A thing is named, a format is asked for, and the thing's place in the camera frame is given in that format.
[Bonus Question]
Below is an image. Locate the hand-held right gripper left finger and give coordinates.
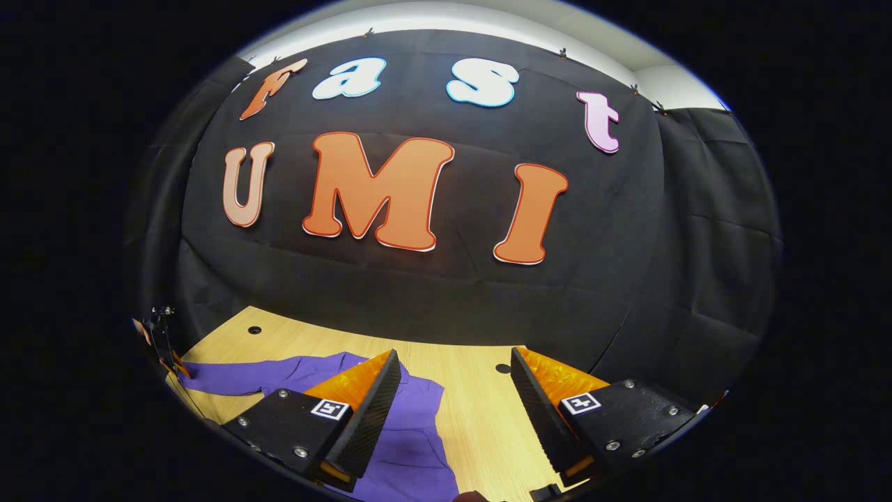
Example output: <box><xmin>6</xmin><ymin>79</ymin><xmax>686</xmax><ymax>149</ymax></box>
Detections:
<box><xmin>222</xmin><ymin>349</ymin><xmax>403</xmax><ymax>492</ymax></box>

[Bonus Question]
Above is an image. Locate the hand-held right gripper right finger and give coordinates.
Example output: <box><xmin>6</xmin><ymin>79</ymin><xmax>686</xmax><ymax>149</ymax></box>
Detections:
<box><xmin>510</xmin><ymin>347</ymin><xmax>698</xmax><ymax>489</ymax></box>

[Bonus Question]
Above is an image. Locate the purple shirt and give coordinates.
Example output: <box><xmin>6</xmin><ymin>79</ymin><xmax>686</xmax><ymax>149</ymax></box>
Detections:
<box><xmin>176</xmin><ymin>352</ymin><xmax>461</xmax><ymax>502</ymax></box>

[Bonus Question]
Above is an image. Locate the black backdrop cloth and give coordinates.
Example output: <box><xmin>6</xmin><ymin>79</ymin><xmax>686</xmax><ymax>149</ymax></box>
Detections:
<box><xmin>124</xmin><ymin>28</ymin><xmax>783</xmax><ymax>419</ymax></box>

